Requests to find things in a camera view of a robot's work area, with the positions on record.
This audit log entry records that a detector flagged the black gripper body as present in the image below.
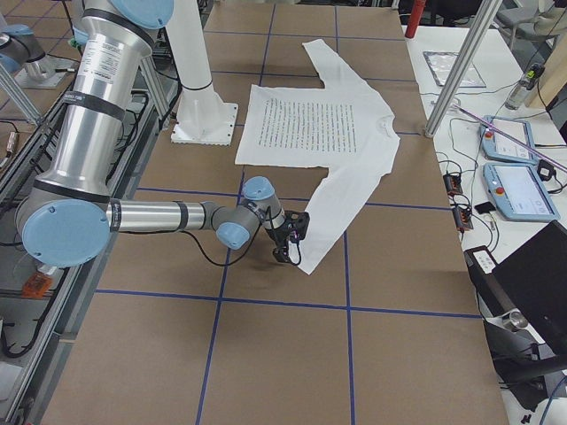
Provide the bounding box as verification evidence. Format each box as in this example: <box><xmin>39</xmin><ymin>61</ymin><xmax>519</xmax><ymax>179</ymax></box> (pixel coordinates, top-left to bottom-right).
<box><xmin>270</xmin><ymin>210</ymin><xmax>309</xmax><ymax>248</ymax></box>

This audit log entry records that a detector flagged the white long-sleeve printed shirt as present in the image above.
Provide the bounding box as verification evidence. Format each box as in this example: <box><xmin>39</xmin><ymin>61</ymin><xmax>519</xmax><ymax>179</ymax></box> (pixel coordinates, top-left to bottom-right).
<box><xmin>235</xmin><ymin>39</ymin><xmax>400</xmax><ymax>274</ymax></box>

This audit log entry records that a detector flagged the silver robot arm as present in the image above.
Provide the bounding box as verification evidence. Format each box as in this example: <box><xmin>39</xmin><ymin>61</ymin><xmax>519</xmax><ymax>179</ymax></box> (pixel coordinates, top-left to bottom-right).
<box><xmin>1</xmin><ymin>24</ymin><xmax>46</xmax><ymax>73</ymax></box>
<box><xmin>15</xmin><ymin>1</ymin><xmax>309</xmax><ymax>268</ymax></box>

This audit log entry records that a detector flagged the upper orange black adapter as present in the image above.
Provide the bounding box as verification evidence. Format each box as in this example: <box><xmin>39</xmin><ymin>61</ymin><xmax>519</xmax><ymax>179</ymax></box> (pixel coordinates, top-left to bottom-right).
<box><xmin>443</xmin><ymin>174</ymin><xmax>463</xmax><ymax>196</ymax></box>

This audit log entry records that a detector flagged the orange black adapter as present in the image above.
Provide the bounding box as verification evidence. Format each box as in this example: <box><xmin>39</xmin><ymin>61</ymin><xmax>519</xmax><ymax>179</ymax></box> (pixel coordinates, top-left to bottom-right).
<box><xmin>443</xmin><ymin>174</ymin><xmax>463</xmax><ymax>196</ymax></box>
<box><xmin>452</xmin><ymin>205</ymin><xmax>474</xmax><ymax>234</ymax></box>

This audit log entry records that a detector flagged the lower orange black adapter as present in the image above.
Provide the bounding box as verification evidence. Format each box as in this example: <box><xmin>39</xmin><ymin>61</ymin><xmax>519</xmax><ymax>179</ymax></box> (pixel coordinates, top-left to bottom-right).
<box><xmin>452</xmin><ymin>205</ymin><xmax>474</xmax><ymax>234</ymax></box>

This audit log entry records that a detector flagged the black box white label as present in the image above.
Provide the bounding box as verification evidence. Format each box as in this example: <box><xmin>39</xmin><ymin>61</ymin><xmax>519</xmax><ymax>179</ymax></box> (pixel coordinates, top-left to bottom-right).
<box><xmin>463</xmin><ymin>245</ymin><xmax>498</xmax><ymax>290</ymax></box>

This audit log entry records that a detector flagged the upper blue teach pendant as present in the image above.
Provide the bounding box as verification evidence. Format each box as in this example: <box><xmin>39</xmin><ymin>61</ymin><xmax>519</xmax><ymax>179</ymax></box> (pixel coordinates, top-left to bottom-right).
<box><xmin>479</xmin><ymin>115</ymin><xmax>537</xmax><ymax>165</ymax></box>

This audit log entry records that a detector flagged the blue teach pendant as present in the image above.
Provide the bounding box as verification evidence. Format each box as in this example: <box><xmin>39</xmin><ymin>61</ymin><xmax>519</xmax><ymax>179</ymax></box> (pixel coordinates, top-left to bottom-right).
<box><xmin>483</xmin><ymin>163</ymin><xmax>561</xmax><ymax>222</ymax></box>
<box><xmin>479</xmin><ymin>115</ymin><xmax>537</xmax><ymax>165</ymax></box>

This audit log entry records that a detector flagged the silver foil tray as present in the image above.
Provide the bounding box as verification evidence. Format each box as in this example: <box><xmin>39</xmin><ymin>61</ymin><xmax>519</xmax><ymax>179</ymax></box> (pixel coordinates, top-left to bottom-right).
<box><xmin>423</xmin><ymin>50</ymin><xmax>487</xmax><ymax>89</ymax></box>

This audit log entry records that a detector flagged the lower blue teach pendant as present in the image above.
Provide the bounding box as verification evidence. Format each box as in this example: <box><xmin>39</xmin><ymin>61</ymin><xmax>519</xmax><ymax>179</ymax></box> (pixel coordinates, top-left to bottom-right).
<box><xmin>483</xmin><ymin>163</ymin><xmax>561</xmax><ymax>222</ymax></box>

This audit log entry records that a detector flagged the black laptop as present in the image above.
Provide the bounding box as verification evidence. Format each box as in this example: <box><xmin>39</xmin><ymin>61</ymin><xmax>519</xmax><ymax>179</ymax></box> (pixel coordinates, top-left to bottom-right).
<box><xmin>493</xmin><ymin>220</ymin><xmax>566</xmax><ymax>354</ymax></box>

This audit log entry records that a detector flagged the red cylinder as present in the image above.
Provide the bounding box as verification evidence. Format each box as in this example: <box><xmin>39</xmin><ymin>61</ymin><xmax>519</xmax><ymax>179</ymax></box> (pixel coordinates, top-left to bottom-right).
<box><xmin>405</xmin><ymin>0</ymin><xmax>426</xmax><ymax>39</ymax></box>

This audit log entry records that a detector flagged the clear water bottle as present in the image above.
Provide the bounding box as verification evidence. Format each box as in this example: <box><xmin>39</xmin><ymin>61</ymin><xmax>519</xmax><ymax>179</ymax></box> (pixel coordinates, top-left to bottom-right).
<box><xmin>504</xmin><ymin>63</ymin><xmax>545</xmax><ymax>111</ymax></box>

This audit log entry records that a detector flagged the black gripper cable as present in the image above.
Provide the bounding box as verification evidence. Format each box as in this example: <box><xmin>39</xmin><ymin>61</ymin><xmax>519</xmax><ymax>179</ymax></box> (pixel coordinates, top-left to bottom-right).
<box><xmin>185</xmin><ymin>207</ymin><xmax>307</xmax><ymax>267</ymax></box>

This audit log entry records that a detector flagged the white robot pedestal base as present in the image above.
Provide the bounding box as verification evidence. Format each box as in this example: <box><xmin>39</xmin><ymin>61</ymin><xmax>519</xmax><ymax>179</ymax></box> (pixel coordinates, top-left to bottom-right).
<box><xmin>166</xmin><ymin>1</ymin><xmax>238</xmax><ymax>146</ymax></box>

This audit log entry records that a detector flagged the aluminium frame post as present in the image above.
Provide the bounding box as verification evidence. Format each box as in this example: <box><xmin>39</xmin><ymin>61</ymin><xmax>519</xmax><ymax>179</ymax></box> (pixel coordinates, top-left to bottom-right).
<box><xmin>424</xmin><ymin>0</ymin><xmax>502</xmax><ymax>138</ymax></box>

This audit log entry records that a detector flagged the orange device on rail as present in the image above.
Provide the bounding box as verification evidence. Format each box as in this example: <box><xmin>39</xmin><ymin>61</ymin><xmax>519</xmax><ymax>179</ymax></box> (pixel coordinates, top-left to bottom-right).
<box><xmin>21</xmin><ymin>272</ymin><xmax>53</xmax><ymax>299</ymax></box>

